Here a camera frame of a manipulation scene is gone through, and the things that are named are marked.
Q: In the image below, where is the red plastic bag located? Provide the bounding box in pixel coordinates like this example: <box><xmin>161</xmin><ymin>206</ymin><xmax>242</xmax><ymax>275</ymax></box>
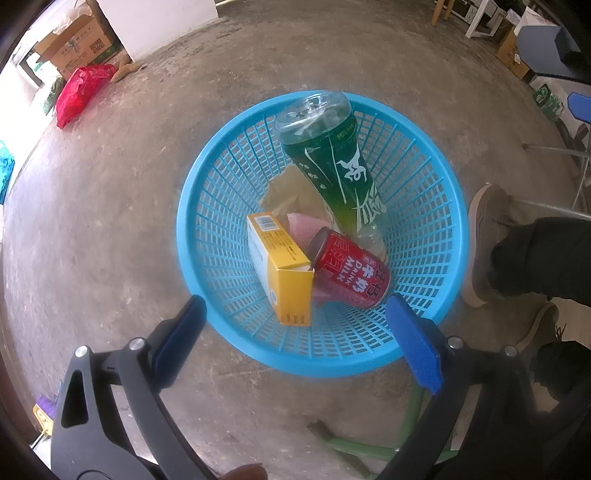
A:
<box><xmin>55</xmin><ymin>64</ymin><xmax>117</xmax><ymax>129</ymax></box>

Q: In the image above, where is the green metal frame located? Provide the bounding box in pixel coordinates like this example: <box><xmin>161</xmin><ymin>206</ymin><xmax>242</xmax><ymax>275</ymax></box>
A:
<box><xmin>307</xmin><ymin>383</ymin><xmax>458</xmax><ymax>468</ymax></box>

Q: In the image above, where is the green white carton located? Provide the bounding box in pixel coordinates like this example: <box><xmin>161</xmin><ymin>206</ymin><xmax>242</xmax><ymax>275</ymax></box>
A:
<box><xmin>533</xmin><ymin>83</ymin><xmax>565</xmax><ymax>121</ymax></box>

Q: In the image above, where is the beige shoe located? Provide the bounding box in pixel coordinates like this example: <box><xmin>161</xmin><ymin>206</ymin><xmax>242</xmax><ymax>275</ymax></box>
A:
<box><xmin>461</xmin><ymin>184</ymin><xmax>513</xmax><ymax>308</ymax></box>
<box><xmin>515</xmin><ymin>302</ymin><xmax>561</xmax><ymax>354</ymax></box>

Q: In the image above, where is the yellow cardboard box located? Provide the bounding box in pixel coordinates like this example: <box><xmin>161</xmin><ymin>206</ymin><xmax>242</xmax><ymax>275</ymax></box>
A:
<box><xmin>247</xmin><ymin>211</ymin><xmax>315</xmax><ymax>328</ymax></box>

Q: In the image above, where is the pink sponge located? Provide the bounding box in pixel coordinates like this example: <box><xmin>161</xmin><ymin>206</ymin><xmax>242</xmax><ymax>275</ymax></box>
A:
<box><xmin>286</xmin><ymin>211</ymin><xmax>331</xmax><ymax>247</ymax></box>

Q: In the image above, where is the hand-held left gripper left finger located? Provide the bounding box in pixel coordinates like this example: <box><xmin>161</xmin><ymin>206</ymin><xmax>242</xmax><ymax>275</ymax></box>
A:
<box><xmin>50</xmin><ymin>294</ymin><xmax>218</xmax><ymax>480</ymax></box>

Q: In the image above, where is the person's left hand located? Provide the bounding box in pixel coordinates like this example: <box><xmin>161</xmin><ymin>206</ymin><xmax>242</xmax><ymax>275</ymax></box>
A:
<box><xmin>217</xmin><ymin>464</ymin><xmax>269</xmax><ymax>480</ymax></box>

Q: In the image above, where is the brown cardboard box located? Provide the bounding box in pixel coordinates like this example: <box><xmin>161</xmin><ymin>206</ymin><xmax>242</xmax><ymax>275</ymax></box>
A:
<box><xmin>496</xmin><ymin>28</ymin><xmax>532</xmax><ymax>79</ymax></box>

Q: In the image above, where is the blue stool seat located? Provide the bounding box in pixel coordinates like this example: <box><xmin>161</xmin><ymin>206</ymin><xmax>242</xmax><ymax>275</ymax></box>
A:
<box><xmin>568</xmin><ymin>92</ymin><xmax>591</xmax><ymax>125</ymax></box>

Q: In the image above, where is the brown paper bag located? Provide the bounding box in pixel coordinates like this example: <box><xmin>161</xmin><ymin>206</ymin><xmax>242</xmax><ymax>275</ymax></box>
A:
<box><xmin>261</xmin><ymin>164</ymin><xmax>333</xmax><ymax>227</ymax></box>

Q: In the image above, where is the purple bristle brush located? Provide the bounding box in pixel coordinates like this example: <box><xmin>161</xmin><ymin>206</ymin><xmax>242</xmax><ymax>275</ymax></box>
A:
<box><xmin>32</xmin><ymin>394</ymin><xmax>61</xmax><ymax>437</ymax></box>

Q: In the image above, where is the cyan plastic bag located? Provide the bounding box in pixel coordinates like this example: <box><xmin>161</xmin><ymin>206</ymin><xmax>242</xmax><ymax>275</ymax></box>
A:
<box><xmin>0</xmin><ymin>141</ymin><xmax>16</xmax><ymax>204</ymax></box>

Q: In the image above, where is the blue plastic basket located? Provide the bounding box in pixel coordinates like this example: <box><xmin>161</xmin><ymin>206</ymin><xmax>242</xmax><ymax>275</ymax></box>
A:
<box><xmin>176</xmin><ymin>90</ymin><xmax>471</xmax><ymax>379</ymax></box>

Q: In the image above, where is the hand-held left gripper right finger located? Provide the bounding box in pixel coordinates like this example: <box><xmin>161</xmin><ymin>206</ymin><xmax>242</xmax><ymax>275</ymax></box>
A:
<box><xmin>374</xmin><ymin>293</ymin><xmax>544</xmax><ymax>480</ymax></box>

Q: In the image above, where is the person's leg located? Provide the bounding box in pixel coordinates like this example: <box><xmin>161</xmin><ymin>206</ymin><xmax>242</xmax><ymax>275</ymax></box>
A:
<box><xmin>489</xmin><ymin>217</ymin><xmax>591</xmax><ymax>308</ymax></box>
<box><xmin>531</xmin><ymin>339</ymin><xmax>591</xmax><ymax>416</ymax></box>

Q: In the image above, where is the green label plastic bottle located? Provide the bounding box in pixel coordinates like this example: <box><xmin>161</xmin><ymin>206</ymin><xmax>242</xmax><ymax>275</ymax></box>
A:
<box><xmin>274</xmin><ymin>91</ymin><xmax>389</xmax><ymax>259</ymax></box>

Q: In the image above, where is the grey metal stand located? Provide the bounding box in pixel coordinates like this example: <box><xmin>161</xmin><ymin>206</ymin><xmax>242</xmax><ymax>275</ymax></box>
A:
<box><xmin>522</xmin><ymin>143</ymin><xmax>591</xmax><ymax>219</ymax></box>

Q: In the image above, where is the red drink can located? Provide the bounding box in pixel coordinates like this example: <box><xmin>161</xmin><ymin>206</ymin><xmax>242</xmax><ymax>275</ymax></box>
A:
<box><xmin>307</xmin><ymin>226</ymin><xmax>392</xmax><ymax>308</ymax></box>

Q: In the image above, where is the green printed cardboard box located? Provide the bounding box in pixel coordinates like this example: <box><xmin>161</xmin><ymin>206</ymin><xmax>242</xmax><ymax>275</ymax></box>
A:
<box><xmin>34</xmin><ymin>14</ymin><xmax>123</xmax><ymax>81</ymax></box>

